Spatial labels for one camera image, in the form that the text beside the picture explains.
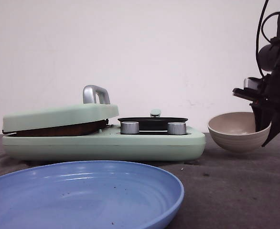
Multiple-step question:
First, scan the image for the blue plate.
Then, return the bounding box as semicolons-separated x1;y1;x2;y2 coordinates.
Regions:
0;161;184;229

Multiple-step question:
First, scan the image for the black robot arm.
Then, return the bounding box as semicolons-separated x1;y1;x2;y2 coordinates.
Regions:
233;11;280;146

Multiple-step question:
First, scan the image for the left silver control knob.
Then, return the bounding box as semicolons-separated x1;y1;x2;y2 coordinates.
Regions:
120;122;140;135

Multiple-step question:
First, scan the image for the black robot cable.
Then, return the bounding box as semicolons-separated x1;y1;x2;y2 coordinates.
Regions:
255;0;280;79

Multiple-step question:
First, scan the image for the mint green breakfast maker base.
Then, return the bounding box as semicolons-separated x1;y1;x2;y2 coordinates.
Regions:
2;125;206;161

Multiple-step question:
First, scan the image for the right silver control knob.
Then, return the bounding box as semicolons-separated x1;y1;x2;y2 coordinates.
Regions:
167;122;187;135

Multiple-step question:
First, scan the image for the silver control knob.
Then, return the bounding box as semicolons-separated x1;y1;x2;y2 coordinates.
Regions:
120;122;140;135
167;122;187;135

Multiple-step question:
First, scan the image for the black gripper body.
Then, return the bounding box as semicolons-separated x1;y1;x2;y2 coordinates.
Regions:
233;67;280;110

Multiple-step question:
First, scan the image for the beige ribbed bowl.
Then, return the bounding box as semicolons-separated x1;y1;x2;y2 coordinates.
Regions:
207;112;271;153

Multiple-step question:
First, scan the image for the small black frying pan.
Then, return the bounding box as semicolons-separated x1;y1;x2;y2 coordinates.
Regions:
118;116;188;131

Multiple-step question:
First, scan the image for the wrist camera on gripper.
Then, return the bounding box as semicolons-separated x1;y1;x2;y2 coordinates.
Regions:
243;77;264;91

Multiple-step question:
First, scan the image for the white bread slice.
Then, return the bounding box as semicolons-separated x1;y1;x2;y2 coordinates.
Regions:
9;119;108;137

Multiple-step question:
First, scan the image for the mint green sandwich maker lid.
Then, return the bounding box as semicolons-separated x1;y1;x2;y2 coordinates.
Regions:
2;85;119;134

